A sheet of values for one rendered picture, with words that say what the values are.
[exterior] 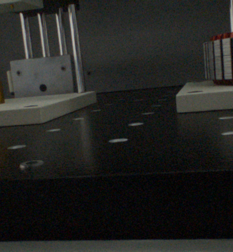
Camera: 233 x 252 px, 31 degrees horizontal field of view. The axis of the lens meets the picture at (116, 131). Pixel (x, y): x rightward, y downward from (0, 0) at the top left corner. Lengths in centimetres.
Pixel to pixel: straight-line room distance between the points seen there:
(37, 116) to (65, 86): 20
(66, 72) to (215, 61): 22
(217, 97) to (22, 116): 13
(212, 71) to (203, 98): 5
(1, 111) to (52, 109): 4
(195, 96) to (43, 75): 26
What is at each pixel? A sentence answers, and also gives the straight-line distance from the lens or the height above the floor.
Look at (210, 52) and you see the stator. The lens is 32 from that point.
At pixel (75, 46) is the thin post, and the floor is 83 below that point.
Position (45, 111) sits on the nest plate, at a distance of 30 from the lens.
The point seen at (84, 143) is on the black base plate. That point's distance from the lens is 19.
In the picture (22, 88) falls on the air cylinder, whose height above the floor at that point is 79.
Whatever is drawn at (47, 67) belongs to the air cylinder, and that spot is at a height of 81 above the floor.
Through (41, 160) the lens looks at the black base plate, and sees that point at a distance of 16.
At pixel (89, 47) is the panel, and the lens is 62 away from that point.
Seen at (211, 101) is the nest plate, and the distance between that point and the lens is 27.
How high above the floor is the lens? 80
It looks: 8 degrees down
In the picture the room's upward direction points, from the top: 6 degrees counter-clockwise
